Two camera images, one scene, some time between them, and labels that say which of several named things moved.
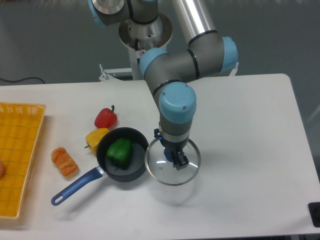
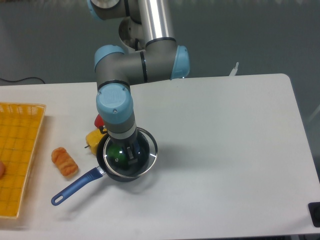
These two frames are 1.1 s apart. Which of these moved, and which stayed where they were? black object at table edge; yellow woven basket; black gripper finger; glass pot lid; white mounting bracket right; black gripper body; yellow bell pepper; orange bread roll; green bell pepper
Moved: glass pot lid; black gripper finger; black gripper body
Stayed: yellow bell pepper; white mounting bracket right; yellow woven basket; orange bread roll; black object at table edge; green bell pepper
